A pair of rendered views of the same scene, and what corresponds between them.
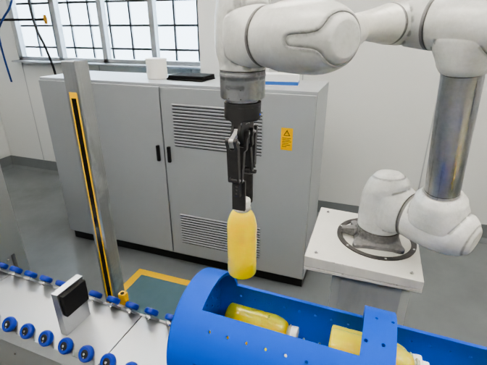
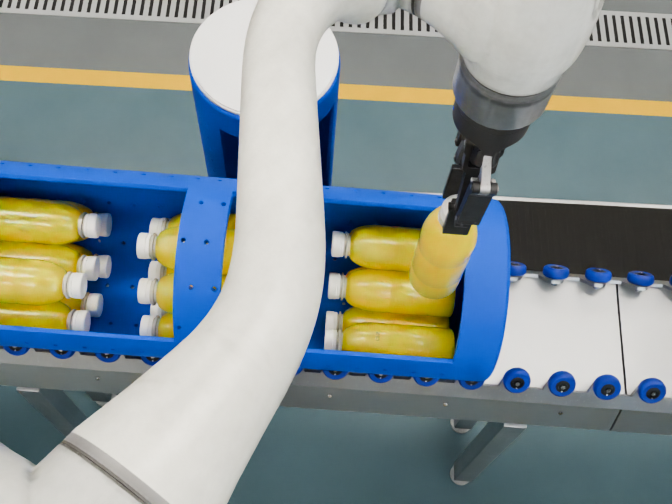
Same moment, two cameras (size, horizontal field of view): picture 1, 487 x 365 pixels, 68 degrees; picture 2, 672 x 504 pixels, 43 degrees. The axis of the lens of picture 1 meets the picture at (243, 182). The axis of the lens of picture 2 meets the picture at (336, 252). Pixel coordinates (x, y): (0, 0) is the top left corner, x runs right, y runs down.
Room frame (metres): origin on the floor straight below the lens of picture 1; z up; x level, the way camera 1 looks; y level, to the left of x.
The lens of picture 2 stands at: (1.12, -0.31, 2.30)
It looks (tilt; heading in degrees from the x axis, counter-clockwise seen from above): 65 degrees down; 157
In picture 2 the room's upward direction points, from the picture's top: 6 degrees clockwise
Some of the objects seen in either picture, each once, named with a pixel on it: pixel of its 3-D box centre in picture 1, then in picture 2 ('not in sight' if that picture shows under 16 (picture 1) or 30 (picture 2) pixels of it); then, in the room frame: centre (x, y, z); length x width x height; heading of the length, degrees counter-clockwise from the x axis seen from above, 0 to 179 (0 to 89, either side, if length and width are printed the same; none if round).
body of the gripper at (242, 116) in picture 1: (242, 122); (488, 122); (0.73, 0.00, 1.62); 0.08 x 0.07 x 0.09; 159
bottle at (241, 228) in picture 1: (241, 240); (444, 248); (0.74, 0.00, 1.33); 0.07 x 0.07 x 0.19
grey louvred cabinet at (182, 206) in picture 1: (182, 170); not in sight; (2.76, 0.50, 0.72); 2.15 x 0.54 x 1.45; 70
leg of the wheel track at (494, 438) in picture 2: not in sight; (483, 449); (0.85, 0.24, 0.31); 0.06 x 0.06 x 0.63; 69
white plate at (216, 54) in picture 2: not in sight; (264, 55); (0.15, -0.08, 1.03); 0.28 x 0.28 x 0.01
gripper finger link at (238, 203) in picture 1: (238, 195); (459, 182); (0.71, 0.01, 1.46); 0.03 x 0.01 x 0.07; 69
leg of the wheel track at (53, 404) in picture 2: not in sight; (68, 418); (0.49, -0.68, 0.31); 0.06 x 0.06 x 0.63; 69
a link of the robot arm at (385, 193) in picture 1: (386, 200); not in sight; (1.19, -0.52, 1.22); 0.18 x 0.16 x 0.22; 37
